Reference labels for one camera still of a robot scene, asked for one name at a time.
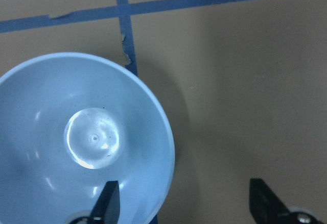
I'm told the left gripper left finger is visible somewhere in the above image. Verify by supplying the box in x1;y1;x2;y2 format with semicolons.
89;181;120;223

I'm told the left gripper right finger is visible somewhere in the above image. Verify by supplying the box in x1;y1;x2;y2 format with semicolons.
249;178;296;224

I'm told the blue bowl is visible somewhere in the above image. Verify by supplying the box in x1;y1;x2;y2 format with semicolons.
1;53;175;223

